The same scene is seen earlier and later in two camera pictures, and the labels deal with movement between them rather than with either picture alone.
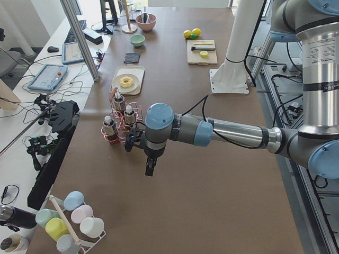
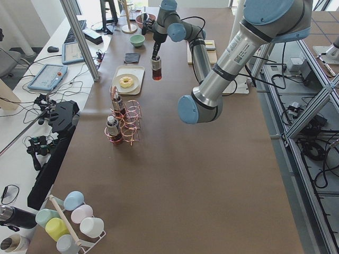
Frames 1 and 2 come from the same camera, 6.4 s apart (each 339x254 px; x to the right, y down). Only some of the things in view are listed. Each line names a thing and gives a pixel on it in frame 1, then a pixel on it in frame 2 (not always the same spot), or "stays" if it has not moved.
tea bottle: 129,113 -> 156,66
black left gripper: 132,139 -> 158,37
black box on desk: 96,41 stays
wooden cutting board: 194,57 stays
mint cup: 43,215 stays
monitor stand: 109,23 stays
